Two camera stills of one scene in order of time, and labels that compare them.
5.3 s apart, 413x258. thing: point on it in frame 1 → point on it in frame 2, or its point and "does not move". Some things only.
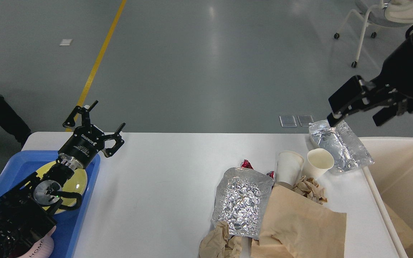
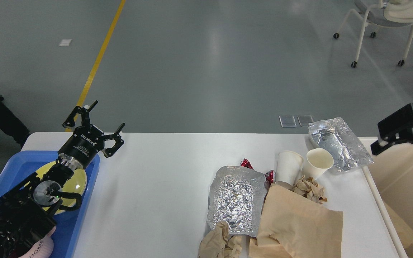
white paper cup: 319,161 does not move
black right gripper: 409,76 → 407,125
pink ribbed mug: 44,249 does not move
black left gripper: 80,149 does not move
